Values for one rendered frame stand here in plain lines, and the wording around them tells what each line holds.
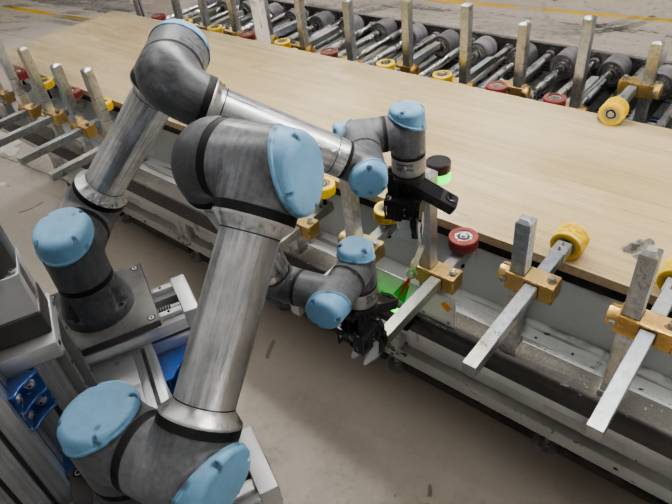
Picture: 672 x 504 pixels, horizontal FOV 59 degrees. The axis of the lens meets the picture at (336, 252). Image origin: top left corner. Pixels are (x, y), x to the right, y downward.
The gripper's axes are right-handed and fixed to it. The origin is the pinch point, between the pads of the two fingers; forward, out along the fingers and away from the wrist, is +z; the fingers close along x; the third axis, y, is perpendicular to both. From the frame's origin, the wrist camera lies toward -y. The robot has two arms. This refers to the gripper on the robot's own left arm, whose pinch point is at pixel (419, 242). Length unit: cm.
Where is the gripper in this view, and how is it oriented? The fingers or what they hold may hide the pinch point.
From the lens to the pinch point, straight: 142.6
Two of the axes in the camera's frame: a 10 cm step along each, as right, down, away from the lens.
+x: -3.3, 6.3, -7.0
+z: 1.0, 7.7, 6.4
